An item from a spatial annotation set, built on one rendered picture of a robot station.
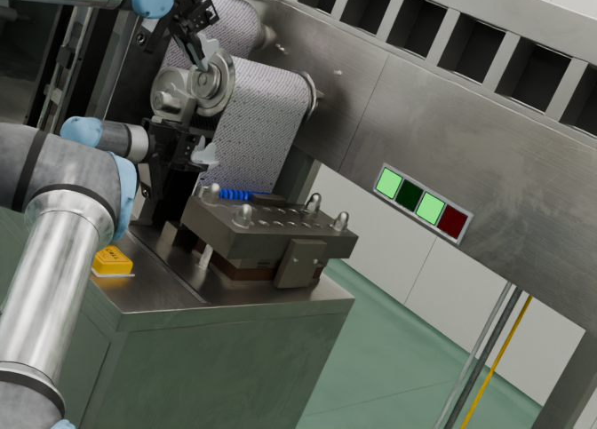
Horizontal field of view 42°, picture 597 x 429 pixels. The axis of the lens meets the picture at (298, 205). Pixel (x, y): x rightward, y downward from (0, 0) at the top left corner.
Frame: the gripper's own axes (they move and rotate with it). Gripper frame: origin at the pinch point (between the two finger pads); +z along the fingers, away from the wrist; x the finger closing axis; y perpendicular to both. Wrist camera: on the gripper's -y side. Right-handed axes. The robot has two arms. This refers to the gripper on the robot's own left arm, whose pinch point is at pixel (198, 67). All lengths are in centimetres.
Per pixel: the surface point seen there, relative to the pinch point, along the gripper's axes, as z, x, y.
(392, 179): 32.8, -30.9, 17.3
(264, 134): 20.6, -6.8, 4.4
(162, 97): 1.9, 2.1, -9.3
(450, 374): 270, 24, 60
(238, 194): 27.2, -9.3, -8.4
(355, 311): 263, 84, 53
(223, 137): 13.2, -6.8, -4.5
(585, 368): 56, -81, 15
